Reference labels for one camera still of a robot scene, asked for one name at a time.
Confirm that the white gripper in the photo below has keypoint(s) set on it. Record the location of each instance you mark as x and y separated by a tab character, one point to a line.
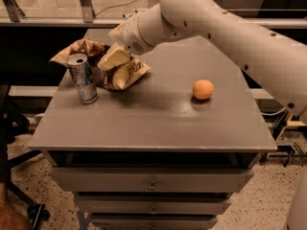
130	35

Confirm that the brown chip bag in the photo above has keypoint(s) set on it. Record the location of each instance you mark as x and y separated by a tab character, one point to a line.
118	78

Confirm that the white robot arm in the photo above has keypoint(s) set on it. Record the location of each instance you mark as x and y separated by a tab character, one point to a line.
277	63

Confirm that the redbull can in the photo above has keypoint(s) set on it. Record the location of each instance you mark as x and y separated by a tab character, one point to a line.
82	77

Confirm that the orange fruit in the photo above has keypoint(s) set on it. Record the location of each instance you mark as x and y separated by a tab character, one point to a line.
203	89

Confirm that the grey drawer cabinet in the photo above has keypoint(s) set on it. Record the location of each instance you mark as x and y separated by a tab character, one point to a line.
153	157

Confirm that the black office chair base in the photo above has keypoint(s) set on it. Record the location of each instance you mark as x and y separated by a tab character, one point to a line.
12	124

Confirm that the metal railing frame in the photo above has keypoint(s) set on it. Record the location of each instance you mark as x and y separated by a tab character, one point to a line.
93	12

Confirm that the yellow stand frame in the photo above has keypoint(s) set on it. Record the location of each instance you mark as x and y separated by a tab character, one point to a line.
289	135

